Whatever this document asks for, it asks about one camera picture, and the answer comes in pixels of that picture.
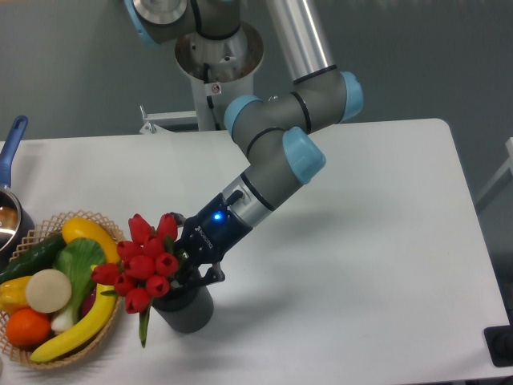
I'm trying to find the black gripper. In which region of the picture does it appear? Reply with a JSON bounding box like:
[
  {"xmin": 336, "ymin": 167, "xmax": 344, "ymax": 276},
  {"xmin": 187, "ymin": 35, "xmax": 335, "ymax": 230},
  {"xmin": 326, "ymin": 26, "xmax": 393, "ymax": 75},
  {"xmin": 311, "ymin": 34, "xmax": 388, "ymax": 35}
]
[{"xmin": 168, "ymin": 192, "xmax": 252, "ymax": 289}]

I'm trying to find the red tulip bouquet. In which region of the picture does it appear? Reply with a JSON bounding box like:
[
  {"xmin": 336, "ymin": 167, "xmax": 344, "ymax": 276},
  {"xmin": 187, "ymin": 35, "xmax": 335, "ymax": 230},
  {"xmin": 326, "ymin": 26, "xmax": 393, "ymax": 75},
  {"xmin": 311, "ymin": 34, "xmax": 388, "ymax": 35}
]
[{"xmin": 91, "ymin": 213, "xmax": 182, "ymax": 347}]

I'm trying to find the dark grey ribbed vase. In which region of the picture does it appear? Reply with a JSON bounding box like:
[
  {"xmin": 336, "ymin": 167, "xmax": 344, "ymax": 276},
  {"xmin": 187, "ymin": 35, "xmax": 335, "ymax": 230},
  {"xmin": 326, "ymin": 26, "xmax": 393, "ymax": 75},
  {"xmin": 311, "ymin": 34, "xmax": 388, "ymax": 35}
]
[{"xmin": 152, "ymin": 286, "xmax": 214, "ymax": 334}]

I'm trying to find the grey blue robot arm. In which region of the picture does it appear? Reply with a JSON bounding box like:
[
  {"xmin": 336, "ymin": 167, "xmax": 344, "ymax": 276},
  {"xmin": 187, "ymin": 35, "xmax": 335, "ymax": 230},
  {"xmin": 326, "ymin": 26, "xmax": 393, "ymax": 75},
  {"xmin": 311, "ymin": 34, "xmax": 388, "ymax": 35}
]
[{"xmin": 125, "ymin": 1, "xmax": 363, "ymax": 289}]

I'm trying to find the yellow banana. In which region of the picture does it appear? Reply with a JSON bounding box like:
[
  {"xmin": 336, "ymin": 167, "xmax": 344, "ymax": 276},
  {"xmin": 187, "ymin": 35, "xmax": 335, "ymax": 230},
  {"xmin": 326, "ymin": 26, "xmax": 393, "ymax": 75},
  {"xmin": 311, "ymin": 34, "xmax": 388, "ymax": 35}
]
[{"xmin": 30, "ymin": 284, "xmax": 117, "ymax": 363}]

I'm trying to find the purple red vegetable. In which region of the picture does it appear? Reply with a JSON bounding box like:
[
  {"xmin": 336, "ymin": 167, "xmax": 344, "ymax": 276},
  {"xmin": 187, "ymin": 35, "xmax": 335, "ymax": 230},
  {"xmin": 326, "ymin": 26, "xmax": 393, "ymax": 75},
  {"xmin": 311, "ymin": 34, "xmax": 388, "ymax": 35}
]
[{"xmin": 80, "ymin": 289, "xmax": 96, "ymax": 319}]

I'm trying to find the green bok choy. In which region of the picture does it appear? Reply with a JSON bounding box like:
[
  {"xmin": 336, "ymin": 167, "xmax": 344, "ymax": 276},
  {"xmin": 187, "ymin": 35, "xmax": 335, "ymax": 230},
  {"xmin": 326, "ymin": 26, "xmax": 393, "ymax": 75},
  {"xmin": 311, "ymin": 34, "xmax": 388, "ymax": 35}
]
[{"xmin": 51, "ymin": 237, "xmax": 106, "ymax": 334}]

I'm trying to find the dark green cucumber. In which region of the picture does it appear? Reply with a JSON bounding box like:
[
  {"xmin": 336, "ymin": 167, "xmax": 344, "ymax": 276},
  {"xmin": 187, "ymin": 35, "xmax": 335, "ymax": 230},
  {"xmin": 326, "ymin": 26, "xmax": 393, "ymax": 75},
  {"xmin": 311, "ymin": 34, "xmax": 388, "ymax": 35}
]
[{"xmin": 1, "ymin": 233, "xmax": 67, "ymax": 283}]

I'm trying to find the beige round slice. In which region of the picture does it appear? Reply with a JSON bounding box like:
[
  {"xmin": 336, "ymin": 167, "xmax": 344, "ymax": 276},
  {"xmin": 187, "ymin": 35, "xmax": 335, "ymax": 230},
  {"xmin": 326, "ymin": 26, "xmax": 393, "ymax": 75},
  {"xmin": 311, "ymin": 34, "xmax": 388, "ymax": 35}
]
[{"xmin": 25, "ymin": 269, "xmax": 72, "ymax": 314}]

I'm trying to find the orange fruit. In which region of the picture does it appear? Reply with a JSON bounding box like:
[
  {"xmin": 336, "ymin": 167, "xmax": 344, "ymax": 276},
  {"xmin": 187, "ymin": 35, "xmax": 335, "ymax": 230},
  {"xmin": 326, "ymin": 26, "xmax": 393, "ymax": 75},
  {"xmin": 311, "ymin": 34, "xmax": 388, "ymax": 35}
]
[{"xmin": 6, "ymin": 307, "xmax": 51, "ymax": 347}]

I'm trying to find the yellow bell pepper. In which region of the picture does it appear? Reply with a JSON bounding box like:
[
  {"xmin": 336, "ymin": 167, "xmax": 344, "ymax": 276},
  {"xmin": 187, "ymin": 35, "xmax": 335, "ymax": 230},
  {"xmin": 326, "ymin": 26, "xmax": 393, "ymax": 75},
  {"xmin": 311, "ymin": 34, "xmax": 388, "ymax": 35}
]
[{"xmin": 1, "ymin": 276, "xmax": 31, "ymax": 314}]

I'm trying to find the woven wicker basket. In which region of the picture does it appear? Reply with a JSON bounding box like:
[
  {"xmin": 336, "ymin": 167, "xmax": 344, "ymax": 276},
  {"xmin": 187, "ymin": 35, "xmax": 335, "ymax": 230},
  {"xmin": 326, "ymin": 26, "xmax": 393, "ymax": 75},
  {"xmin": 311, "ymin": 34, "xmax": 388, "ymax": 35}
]
[{"xmin": 1, "ymin": 210, "xmax": 124, "ymax": 370}]

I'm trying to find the black device table edge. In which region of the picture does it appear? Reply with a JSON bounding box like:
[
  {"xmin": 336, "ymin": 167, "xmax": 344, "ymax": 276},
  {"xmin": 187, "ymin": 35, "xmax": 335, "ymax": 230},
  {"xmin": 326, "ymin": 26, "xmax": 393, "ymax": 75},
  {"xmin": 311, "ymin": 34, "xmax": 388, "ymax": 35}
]
[{"xmin": 483, "ymin": 325, "xmax": 512, "ymax": 367}]

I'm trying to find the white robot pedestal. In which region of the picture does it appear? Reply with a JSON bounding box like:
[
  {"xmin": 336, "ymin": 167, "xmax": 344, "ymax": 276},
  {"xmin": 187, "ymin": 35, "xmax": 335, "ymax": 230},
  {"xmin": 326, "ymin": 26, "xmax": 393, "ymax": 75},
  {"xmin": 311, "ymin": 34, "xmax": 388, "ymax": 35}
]
[{"xmin": 138, "ymin": 19, "xmax": 266, "ymax": 136}]

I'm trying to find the blue handled saucepan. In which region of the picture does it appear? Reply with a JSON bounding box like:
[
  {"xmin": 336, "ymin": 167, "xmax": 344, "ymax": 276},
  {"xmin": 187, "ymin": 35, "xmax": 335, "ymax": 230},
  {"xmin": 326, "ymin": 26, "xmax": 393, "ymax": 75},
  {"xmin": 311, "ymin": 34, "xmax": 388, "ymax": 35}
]
[{"xmin": 1, "ymin": 115, "xmax": 34, "ymax": 270}]

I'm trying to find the white frame right edge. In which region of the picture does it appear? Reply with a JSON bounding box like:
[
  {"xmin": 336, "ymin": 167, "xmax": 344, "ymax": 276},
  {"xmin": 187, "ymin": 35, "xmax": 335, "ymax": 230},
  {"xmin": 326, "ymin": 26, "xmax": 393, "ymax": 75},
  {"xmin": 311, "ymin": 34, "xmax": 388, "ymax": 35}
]
[{"xmin": 475, "ymin": 137, "xmax": 512, "ymax": 213}]

